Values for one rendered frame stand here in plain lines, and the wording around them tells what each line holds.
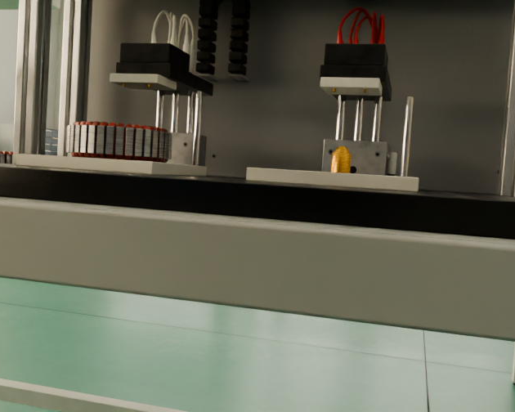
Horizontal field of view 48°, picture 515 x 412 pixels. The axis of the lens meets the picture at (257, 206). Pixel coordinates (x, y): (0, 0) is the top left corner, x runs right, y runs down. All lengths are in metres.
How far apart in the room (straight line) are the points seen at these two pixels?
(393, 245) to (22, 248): 0.23
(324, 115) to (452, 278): 0.55
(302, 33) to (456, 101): 0.23
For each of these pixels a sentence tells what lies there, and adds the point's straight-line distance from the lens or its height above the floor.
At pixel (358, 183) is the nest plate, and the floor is 0.77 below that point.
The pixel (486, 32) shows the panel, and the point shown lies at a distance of 0.86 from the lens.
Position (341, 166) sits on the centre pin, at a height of 0.79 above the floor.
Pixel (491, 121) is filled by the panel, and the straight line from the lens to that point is 0.84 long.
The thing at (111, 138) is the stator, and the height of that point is 0.80.
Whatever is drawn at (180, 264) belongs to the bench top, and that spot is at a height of 0.72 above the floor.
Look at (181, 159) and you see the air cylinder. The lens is 0.76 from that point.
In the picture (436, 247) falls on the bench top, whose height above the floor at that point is 0.74.
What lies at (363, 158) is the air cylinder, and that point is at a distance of 0.70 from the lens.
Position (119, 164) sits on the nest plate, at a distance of 0.57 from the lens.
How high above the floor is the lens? 0.78
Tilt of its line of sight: 3 degrees down
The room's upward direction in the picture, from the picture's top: 4 degrees clockwise
